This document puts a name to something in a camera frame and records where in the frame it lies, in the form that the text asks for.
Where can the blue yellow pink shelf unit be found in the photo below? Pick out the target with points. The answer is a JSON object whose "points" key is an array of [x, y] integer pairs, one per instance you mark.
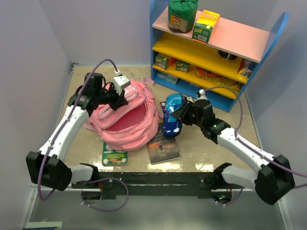
{"points": [[244, 41]]}

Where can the orange yellow snack bag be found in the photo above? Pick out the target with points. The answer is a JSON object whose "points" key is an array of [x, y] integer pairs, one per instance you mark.
{"points": [[218, 79]]}

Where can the pink student backpack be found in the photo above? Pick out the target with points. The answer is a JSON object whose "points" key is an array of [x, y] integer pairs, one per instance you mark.
{"points": [[131, 126]]}

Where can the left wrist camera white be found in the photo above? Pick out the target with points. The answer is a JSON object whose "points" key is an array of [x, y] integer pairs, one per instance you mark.
{"points": [[120, 83]]}

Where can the yellow green carton box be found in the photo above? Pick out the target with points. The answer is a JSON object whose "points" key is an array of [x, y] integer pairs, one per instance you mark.
{"points": [[205, 25]]}

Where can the green small box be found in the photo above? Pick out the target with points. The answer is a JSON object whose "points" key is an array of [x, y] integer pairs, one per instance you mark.
{"points": [[162, 61], [182, 66]]}

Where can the purple comic book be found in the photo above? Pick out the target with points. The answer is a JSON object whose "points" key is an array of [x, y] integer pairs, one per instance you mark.
{"points": [[184, 100]]}

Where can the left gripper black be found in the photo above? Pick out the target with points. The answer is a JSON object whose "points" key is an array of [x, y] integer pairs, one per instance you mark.
{"points": [[120, 100]]}

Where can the green coin book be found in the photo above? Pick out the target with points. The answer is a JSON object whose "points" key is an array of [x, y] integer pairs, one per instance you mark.
{"points": [[112, 157]]}

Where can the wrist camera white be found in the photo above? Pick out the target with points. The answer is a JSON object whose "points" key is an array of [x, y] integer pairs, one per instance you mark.
{"points": [[200, 94], [120, 83]]}

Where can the clear blue plastic boxes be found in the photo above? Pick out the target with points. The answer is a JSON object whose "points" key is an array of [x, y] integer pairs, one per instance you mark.
{"points": [[167, 77]]}

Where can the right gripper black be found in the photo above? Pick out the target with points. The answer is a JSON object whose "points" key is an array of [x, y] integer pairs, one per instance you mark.
{"points": [[182, 112]]}

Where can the black bowl on shelf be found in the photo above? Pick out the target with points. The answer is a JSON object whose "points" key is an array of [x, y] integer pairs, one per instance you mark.
{"points": [[226, 55]]}

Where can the small packet on shelf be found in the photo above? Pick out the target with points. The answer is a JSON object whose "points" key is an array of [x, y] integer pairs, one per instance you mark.
{"points": [[245, 68]]}

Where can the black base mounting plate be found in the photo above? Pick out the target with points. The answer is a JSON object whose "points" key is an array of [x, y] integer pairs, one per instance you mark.
{"points": [[199, 184]]}

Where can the Tale of Two Cities book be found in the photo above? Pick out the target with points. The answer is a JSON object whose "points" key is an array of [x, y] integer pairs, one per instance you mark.
{"points": [[162, 149]]}

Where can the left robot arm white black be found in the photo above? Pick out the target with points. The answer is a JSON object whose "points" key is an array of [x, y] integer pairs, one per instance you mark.
{"points": [[47, 166]]}

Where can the green small box right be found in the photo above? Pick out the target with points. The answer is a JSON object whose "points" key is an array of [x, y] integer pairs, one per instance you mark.
{"points": [[182, 66]]}

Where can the blue shark pencil case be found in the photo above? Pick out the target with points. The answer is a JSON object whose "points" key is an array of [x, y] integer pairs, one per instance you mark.
{"points": [[171, 126]]}

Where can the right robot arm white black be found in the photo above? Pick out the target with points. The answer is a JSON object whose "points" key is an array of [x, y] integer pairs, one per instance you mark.
{"points": [[269, 176]]}

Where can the green small box left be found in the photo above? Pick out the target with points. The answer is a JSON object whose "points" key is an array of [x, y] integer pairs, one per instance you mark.
{"points": [[162, 61]]}

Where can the green wrapped jar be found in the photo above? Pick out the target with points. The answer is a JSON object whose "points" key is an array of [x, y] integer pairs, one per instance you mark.
{"points": [[181, 15]]}

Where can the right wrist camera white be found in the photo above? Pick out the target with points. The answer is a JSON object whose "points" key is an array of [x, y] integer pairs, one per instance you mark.
{"points": [[200, 94]]}

